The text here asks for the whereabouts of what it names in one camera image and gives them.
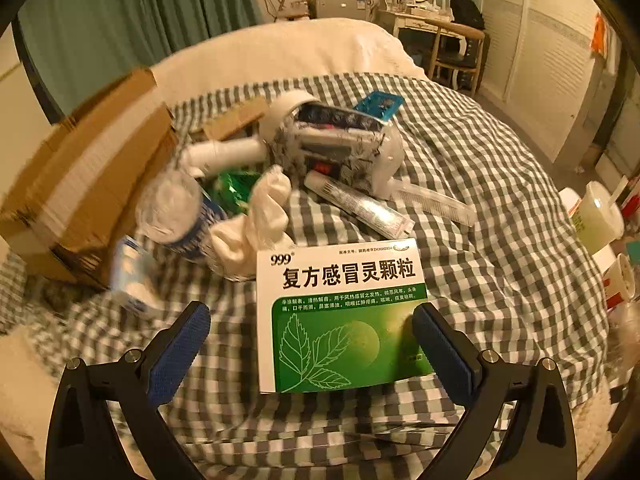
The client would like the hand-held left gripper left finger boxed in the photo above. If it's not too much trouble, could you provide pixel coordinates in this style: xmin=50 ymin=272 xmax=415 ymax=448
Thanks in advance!
xmin=45 ymin=301 xmax=212 ymax=480

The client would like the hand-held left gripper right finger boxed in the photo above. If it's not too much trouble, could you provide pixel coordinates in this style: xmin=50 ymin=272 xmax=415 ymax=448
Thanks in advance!
xmin=412 ymin=304 xmax=593 ymax=480

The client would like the small white blue box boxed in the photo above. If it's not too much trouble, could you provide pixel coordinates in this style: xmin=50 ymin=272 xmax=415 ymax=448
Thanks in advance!
xmin=110 ymin=237 xmax=161 ymax=316

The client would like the green white medicine box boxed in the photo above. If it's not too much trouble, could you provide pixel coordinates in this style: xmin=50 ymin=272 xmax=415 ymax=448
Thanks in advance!
xmin=255 ymin=237 xmax=436 ymax=395

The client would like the clear plastic water bottle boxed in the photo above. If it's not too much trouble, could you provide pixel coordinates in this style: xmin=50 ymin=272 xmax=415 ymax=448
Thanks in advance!
xmin=137 ymin=170 xmax=231 ymax=263

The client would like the green foil packet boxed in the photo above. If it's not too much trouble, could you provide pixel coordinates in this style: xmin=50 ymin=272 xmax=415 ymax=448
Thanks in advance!
xmin=207 ymin=170 xmax=262 ymax=216

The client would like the brown cardboard box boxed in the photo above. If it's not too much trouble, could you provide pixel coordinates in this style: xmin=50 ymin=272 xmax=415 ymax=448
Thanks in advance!
xmin=0 ymin=67 xmax=181 ymax=291

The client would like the white sock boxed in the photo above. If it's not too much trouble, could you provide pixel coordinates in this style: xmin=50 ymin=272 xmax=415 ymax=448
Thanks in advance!
xmin=207 ymin=215 xmax=281 ymax=281

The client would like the crumpled white tissue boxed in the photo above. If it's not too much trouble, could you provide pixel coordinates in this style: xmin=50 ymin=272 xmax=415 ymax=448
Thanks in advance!
xmin=249 ymin=164 xmax=293 ymax=241

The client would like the silver toothpaste tube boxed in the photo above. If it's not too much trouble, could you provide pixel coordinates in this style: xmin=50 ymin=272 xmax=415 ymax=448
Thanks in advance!
xmin=304 ymin=170 xmax=416 ymax=240

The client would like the red white paper cup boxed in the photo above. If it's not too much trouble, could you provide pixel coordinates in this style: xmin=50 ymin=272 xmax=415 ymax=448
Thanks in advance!
xmin=602 ymin=252 xmax=640 ymax=318

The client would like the white plastic bottle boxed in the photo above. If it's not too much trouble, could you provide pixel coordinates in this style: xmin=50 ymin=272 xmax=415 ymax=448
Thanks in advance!
xmin=180 ymin=137 xmax=266 ymax=171

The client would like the pale green drink cup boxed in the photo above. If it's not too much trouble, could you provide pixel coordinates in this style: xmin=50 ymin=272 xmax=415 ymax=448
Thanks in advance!
xmin=570 ymin=181 xmax=626 ymax=256

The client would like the brown cardboard piece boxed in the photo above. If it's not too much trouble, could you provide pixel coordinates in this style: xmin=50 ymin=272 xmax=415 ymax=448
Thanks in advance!
xmin=202 ymin=97 xmax=271 ymax=141

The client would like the black white patterned pouch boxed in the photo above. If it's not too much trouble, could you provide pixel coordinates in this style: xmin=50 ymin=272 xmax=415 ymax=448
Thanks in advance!
xmin=260 ymin=89 xmax=405 ymax=198

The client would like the teal packet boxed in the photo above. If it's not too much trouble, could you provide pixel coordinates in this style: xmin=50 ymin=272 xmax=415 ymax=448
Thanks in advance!
xmin=354 ymin=91 xmax=404 ymax=120

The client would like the wooden chair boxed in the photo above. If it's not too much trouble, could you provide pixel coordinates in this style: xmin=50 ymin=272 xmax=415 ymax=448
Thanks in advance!
xmin=422 ymin=22 xmax=487 ymax=96

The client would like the white louvred wardrobe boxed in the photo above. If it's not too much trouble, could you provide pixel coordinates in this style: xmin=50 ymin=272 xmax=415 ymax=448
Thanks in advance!
xmin=477 ymin=0 xmax=626 ymax=163

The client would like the cream textured blanket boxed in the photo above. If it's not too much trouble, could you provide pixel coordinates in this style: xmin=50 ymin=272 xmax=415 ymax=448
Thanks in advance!
xmin=150 ymin=17 xmax=431 ymax=106

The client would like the white dressing table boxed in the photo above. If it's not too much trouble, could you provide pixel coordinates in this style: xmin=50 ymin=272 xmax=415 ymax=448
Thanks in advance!
xmin=390 ymin=7 xmax=481 ymax=91

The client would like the wide green curtain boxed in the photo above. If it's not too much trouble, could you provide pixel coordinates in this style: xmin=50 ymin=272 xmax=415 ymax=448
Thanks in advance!
xmin=17 ymin=0 xmax=266 ymax=81

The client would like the black bag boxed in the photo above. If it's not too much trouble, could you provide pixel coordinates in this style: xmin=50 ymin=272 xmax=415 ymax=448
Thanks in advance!
xmin=450 ymin=0 xmax=486 ymax=31

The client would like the orange hanging cloth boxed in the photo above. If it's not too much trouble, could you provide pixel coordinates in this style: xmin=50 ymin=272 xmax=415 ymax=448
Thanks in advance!
xmin=590 ymin=12 xmax=608 ymax=61

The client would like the grey mini fridge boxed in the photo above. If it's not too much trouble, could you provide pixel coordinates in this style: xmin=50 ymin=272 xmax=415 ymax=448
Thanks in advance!
xmin=312 ymin=0 xmax=373 ymax=21

